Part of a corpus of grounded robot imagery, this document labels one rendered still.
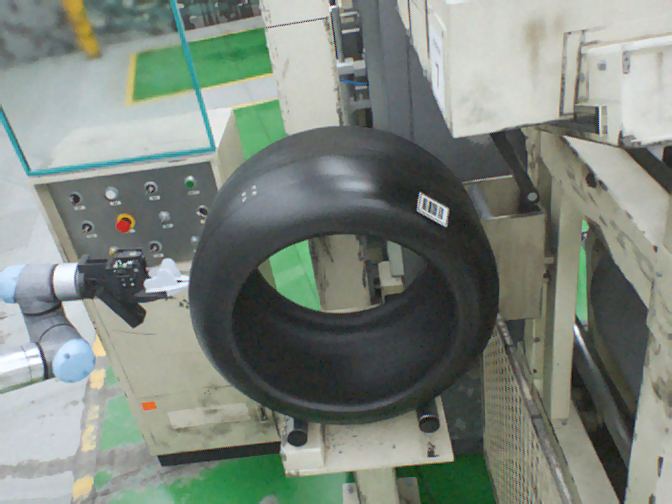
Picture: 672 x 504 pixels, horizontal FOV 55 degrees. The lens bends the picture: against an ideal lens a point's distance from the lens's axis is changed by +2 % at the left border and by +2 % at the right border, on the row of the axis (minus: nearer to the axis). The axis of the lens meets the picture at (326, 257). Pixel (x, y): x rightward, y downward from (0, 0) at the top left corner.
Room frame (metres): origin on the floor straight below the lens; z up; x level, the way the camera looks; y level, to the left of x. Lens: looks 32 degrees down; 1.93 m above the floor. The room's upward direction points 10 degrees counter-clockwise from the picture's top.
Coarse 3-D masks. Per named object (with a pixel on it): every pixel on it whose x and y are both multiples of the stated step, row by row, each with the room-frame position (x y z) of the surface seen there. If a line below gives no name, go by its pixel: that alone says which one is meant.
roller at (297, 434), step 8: (288, 416) 0.99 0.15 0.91; (288, 424) 0.96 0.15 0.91; (296, 424) 0.95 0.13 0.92; (304, 424) 0.95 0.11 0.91; (288, 432) 0.94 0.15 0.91; (296, 432) 0.93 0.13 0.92; (304, 432) 0.93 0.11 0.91; (288, 440) 0.93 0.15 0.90; (296, 440) 0.93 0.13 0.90; (304, 440) 0.92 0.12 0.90
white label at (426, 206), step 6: (420, 198) 0.91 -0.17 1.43; (426, 198) 0.92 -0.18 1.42; (420, 204) 0.90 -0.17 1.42; (426, 204) 0.91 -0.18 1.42; (432, 204) 0.91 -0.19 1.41; (438, 204) 0.92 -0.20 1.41; (420, 210) 0.89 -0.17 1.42; (426, 210) 0.90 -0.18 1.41; (432, 210) 0.90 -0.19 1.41; (438, 210) 0.91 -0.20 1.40; (444, 210) 0.91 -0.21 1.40; (432, 216) 0.89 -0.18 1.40; (438, 216) 0.90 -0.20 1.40; (444, 216) 0.90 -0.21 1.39; (444, 222) 0.89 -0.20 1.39
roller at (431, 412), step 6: (432, 402) 0.95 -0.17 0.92; (420, 408) 0.94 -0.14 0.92; (426, 408) 0.93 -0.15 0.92; (432, 408) 0.93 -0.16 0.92; (420, 414) 0.92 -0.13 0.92; (426, 414) 0.91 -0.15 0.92; (432, 414) 0.91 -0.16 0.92; (420, 420) 0.91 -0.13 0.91; (426, 420) 0.90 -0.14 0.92; (432, 420) 0.90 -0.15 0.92; (438, 420) 0.90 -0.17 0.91; (420, 426) 0.90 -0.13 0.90; (426, 426) 0.90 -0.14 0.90; (432, 426) 0.90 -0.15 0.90; (438, 426) 0.90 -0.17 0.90; (426, 432) 0.90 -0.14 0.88
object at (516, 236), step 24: (480, 192) 1.32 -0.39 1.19; (504, 192) 1.36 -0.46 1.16; (480, 216) 1.22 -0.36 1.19; (504, 216) 1.18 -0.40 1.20; (528, 216) 1.17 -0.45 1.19; (504, 240) 1.18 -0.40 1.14; (528, 240) 1.17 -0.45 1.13; (504, 264) 1.18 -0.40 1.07; (528, 264) 1.17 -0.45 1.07; (504, 288) 1.18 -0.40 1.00; (528, 288) 1.17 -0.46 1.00; (504, 312) 1.18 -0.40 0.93; (528, 312) 1.17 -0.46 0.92
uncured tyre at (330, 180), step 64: (320, 128) 1.15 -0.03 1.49; (320, 192) 0.93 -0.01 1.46; (384, 192) 0.92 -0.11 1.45; (448, 192) 0.97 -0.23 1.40; (256, 256) 0.92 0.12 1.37; (448, 256) 0.89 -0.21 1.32; (192, 320) 0.97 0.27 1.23; (256, 320) 1.18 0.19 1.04; (320, 320) 1.20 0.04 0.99; (384, 320) 1.18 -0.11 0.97; (448, 320) 1.09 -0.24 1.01; (256, 384) 0.92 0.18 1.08; (320, 384) 1.05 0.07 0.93; (384, 384) 1.02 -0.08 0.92; (448, 384) 0.89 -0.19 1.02
